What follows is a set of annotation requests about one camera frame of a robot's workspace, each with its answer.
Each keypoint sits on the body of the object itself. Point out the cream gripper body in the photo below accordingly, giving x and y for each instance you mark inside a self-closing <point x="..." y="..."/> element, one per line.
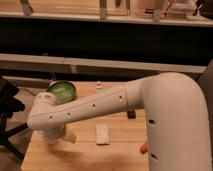
<point x="69" y="135"/>

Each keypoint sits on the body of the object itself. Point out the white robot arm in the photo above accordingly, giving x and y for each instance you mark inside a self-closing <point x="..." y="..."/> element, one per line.
<point x="177" y="121"/>

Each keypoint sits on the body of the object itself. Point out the white sponge block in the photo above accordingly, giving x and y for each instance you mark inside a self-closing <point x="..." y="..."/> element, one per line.
<point x="102" y="134"/>

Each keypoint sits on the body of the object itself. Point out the green bowl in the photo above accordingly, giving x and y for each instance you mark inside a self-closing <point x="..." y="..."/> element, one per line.
<point x="63" y="90"/>

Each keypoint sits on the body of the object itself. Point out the white small bottle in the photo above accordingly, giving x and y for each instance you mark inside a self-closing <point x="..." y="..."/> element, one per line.
<point x="98" y="85"/>

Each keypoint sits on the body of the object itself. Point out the black remote control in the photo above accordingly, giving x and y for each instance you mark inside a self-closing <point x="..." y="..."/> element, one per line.
<point x="131" y="114"/>

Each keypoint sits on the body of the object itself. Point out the black tripod stand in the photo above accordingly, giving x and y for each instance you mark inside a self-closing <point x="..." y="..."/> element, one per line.
<point x="8" y="105"/>

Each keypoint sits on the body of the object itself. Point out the orange carrot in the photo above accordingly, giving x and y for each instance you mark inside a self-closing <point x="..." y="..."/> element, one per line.
<point x="144" y="148"/>

